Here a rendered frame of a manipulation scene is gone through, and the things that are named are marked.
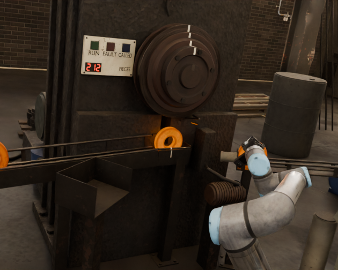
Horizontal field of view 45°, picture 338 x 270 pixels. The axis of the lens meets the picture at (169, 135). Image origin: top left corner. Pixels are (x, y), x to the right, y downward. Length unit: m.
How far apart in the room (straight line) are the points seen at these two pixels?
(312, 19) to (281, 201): 5.06
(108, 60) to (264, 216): 1.13
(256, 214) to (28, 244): 1.64
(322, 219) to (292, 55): 4.46
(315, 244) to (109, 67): 1.36
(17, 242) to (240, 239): 1.60
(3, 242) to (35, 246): 0.18
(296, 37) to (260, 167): 4.74
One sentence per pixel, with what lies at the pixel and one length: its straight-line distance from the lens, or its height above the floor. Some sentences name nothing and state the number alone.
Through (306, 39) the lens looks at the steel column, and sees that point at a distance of 6.24.
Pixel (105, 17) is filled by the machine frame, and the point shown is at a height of 1.33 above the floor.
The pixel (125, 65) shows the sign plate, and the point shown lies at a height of 1.11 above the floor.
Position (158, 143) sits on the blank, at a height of 0.73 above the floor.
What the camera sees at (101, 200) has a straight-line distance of 1.80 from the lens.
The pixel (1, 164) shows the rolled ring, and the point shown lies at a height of 0.66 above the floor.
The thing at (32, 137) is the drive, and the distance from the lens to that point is 3.58.
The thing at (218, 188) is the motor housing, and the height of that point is 0.52.
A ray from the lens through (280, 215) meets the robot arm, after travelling 1.32.
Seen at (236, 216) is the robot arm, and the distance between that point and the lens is 1.31.
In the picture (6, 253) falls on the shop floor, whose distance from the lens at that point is 2.55.
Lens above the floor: 1.41
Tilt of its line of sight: 17 degrees down
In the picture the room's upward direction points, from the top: 8 degrees clockwise
